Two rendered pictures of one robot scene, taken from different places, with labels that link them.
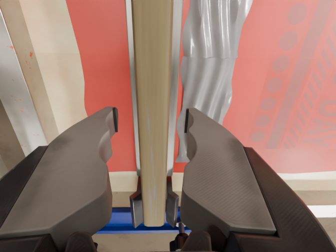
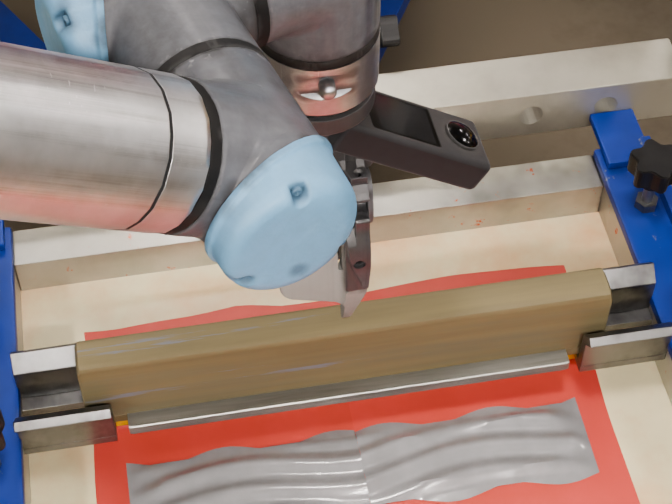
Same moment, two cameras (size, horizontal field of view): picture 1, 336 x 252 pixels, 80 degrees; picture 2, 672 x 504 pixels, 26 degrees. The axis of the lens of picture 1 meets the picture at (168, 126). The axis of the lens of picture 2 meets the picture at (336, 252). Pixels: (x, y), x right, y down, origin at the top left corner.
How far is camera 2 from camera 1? 0.97 m
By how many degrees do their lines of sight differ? 55
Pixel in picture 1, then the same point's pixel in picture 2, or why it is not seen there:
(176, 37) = (386, 384)
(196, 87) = (308, 456)
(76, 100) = (248, 295)
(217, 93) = (305, 491)
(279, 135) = not seen: outside the picture
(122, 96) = not seen: hidden behind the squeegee
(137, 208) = (69, 355)
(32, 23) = not seen: hidden behind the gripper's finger
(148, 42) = (388, 306)
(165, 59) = (376, 323)
